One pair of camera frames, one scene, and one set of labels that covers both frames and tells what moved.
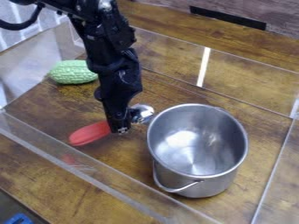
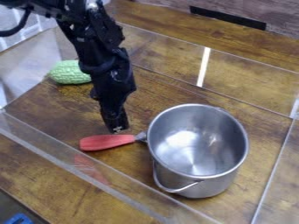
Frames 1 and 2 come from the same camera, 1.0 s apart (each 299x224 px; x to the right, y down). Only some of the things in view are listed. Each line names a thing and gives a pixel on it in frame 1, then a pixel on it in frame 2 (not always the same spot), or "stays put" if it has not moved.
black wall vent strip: [229, 17] stays put
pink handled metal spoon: [142, 112] to [98, 142]
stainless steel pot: [199, 144] stays put
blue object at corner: [19, 219] stays put
